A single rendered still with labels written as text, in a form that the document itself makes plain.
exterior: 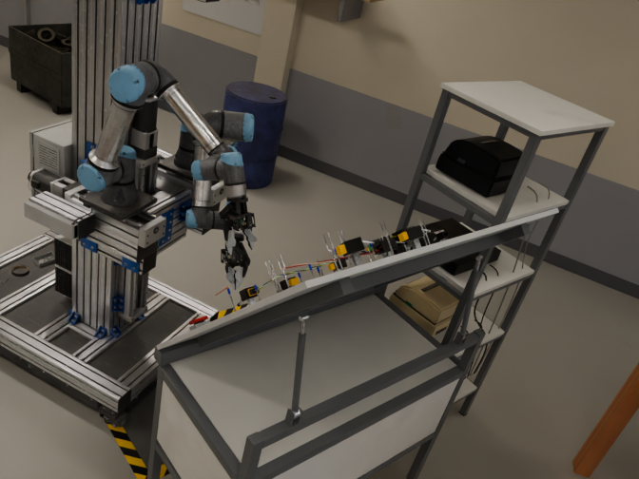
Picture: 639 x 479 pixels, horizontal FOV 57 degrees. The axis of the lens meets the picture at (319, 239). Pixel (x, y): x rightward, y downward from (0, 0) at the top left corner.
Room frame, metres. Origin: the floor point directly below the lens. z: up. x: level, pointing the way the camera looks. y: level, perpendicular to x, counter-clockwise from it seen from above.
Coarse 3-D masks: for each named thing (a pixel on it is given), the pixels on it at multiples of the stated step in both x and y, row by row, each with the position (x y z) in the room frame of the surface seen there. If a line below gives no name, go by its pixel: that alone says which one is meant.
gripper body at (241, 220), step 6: (228, 198) 1.80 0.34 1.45; (234, 198) 1.80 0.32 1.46; (240, 198) 1.82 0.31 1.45; (246, 198) 1.80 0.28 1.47; (234, 204) 1.82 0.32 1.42; (240, 204) 1.78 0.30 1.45; (246, 204) 1.81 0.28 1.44; (234, 210) 1.81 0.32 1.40; (240, 210) 1.77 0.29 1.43; (246, 210) 1.80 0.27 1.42; (228, 216) 1.80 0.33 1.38; (234, 216) 1.77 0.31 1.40; (240, 216) 1.77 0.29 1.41; (246, 216) 1.79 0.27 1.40; (252, 216) 1.81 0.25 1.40; (228, 222) 1.80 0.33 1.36; (234, 222) 1.77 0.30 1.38; (240, 222) 1.78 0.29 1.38; (246, 222) 1.79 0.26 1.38; (252, 222) 1.81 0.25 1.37; (234, 228) 1.79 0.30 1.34; (240, 228) 1.77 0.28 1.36; (246, 228) 1.78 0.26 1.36
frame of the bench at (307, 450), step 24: (432, 336) 2.18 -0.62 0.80; (456, 360) 2.05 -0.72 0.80; (168, 384) 1.53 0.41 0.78; (432, 384) 1.86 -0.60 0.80; (456, 384) 2.00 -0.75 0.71; (192, 408) 1.43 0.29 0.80; (384, 408) 1.66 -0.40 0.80; (216, 432) 1.35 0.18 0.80; (336, 432) 1.48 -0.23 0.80; (216, 456) 1.29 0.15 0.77; (288, 456) 1.33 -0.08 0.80; (312, 456) 1.38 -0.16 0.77
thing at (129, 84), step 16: (144, 64) 1.97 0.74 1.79; (112, 80) 1.88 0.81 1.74; (128, 80) 1.87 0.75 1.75; (144, 80) 1.90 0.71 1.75; (160, 80) 2.00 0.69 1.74; (112, 96) 1.89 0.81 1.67; (128, 96) 1.86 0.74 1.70; (144, 96) 1.92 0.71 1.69; (112, 112) 1.91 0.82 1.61; (128, 112) 1.91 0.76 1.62; (112, 128) 1.90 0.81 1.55; (128, 128) 1.94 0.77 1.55; (112, 144) 1.91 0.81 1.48; (96, 160) 1.91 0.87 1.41; (112, 160) 1.93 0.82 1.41; (80, 176) 1.91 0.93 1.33; (96, 176) 1.88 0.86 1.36; (112, 176) 1.94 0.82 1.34
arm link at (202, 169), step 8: (200, 160) 1.88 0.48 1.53; (208, 160) 1.87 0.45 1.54; (216, 160) 1.86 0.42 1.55; (192, 168) 1.85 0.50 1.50; (200, 168) 1.84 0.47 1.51; (208, 168) 1.84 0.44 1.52; (192, 176) 1.85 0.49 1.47; (200, 176) 1.84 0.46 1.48; (208, 176) 1.84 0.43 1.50; (216, 176) 1.83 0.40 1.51
